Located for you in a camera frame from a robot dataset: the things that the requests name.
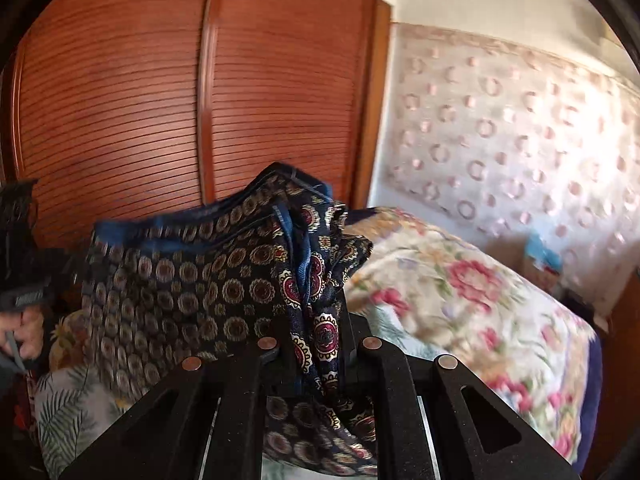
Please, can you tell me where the navy circle-patterned garment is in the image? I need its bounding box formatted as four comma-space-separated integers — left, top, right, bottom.
82, 162, 378, 477

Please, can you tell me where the person's left hand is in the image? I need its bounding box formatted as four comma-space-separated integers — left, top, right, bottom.
0, 306, 43, 360

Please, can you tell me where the golden brown patterned pillow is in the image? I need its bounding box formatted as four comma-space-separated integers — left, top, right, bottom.
49, 310, 89, 372

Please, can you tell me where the palm leaf bed sheet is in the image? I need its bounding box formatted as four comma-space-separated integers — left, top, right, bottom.
35, 365, 131, 479

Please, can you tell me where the navy blue mattress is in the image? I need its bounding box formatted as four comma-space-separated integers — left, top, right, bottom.
573, 336, 603, 474

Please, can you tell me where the floral pink quilt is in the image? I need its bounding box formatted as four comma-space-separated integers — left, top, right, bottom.
345, 207, 598, 466

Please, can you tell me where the box with blue cloth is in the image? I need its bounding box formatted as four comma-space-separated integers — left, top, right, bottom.
522, 233, 563, 294

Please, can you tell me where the wooden louvered wardrobe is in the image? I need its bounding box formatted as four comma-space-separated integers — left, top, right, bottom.
1, 0, 390, 248

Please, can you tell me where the circle-patterned sheer curtain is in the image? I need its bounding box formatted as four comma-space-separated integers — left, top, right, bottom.
370, 24, 639, 315

